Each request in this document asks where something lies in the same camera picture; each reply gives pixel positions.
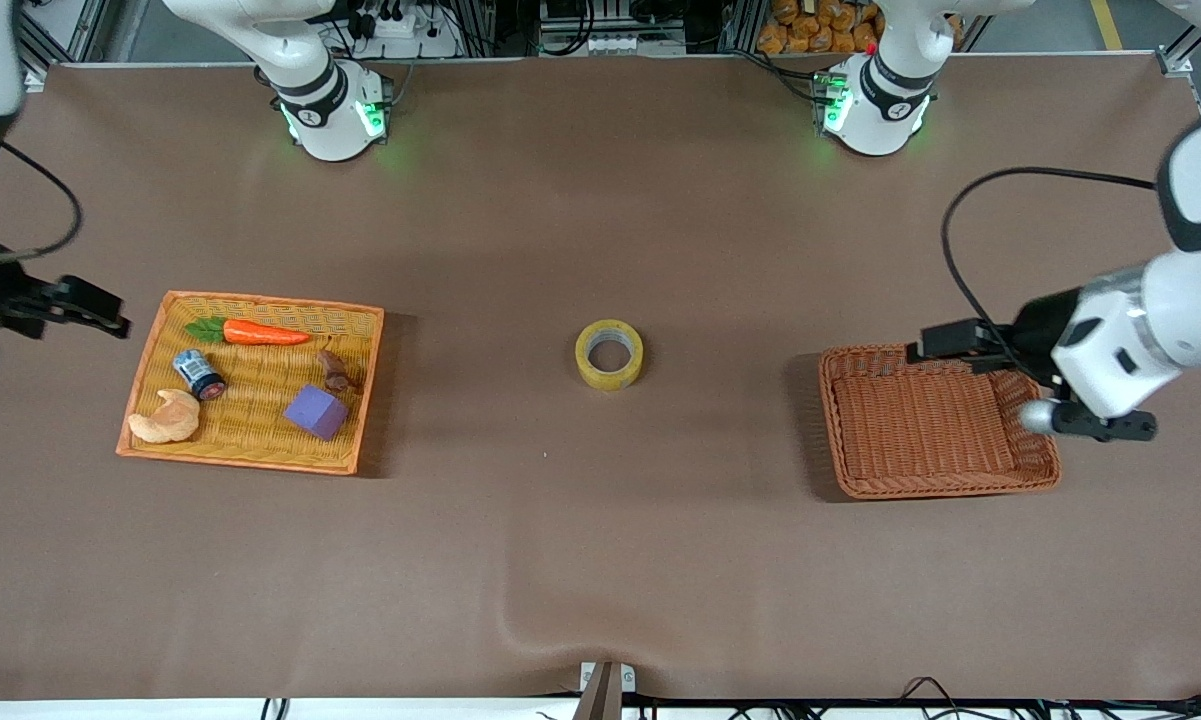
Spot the toy croissant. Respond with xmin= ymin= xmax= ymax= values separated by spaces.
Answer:
xmin=127 ymin=388 xmax=202 ymax=445

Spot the orange toy carrot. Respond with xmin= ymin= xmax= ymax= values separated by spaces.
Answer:
xmin=185 ymin=316 xmax=313 ymax=347

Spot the bag of orange breads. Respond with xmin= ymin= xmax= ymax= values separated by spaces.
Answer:
xmin=757 ymin=0 xmax=883 ymax=56

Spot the yellow wicker tray orange rim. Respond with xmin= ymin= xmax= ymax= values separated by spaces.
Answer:
xmin=115 ymin=290 xmax=386 ymax=475

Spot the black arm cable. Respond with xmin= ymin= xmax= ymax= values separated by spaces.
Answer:
xmin=0 ymin=140 xmax=83 ymax=266
xmin=942 ymin=166 xmax=1158 ymax=391

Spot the brown wicker basket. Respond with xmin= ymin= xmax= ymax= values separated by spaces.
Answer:
xmin=817 ymin=343 xmax=1063 ymax=501

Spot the narrow white power strip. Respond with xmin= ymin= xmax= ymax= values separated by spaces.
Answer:
xmin=585 ymin=33 xmax=686 ymax=56

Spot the white power strip with plugs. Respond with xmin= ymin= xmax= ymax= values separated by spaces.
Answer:
xmin=355 ymin=0 xmax=461 ymax=59

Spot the yellow clear tape roll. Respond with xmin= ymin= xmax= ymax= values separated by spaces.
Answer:
xmin=574 ymin=319 xmax=646 ymax=392

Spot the aluminium frame strut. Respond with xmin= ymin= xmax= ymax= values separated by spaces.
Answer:
xmin=20 ymin=0 xmax=111 ymax=71
xmin=1155 ymin=30 xmax=1201 ymax=111

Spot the metal camera stand bracket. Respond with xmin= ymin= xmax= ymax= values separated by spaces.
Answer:
xmin=572 ymin=660 xmax=638 ymax=720

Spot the brown toy root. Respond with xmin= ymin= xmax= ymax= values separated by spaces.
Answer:
xmin=317 ymin=340 xmax=359 ymax=393

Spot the brown table cover sheet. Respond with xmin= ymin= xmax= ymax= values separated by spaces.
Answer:
xmin=0 ymin=52 xmax=1201 ymax=701

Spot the small blue labelled jar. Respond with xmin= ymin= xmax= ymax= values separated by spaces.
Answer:
xmin=172 ymin=348 xmax=227 ymax=403

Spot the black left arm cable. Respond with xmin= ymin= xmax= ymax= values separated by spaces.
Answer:
xmin=942 ymin=166 xmax=1158 ymax=391

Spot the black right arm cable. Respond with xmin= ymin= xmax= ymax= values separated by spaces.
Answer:
xmin=0 ymin=140 xmax=83 ymax=266

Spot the purple foam cube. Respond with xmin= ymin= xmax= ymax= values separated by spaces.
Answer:
xmin=283 ymin=383 xmax=350 ymax=442

